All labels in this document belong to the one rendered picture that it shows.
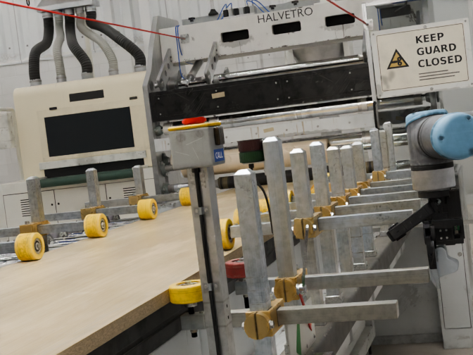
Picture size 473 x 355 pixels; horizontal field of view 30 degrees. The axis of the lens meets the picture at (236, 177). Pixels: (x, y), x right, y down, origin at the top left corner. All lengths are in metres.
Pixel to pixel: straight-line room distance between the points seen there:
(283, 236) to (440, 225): 0.34
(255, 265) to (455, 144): 0.45
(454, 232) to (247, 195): 0.48
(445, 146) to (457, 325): 2.86
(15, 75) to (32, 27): 0.65
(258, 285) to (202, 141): 0.40
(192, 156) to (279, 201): 0.54
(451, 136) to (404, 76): 2.67
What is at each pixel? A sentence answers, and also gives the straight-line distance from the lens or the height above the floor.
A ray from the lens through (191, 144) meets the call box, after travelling 1.42.
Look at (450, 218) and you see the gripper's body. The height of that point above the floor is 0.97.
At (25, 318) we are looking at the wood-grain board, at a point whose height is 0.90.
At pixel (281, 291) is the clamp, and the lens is 1.93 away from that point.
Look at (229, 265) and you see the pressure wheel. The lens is 2.00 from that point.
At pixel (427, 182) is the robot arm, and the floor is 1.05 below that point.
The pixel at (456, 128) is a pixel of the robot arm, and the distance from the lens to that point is 1.76.
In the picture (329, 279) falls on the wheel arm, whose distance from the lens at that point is 1.98.
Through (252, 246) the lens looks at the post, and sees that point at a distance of 1.69.
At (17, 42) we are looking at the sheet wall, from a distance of 11.87.
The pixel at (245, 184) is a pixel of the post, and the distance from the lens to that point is 1.68.
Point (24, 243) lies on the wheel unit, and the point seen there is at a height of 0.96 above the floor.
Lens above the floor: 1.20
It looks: 3 degrees down
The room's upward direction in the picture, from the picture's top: 7 degrees counter-clockwise
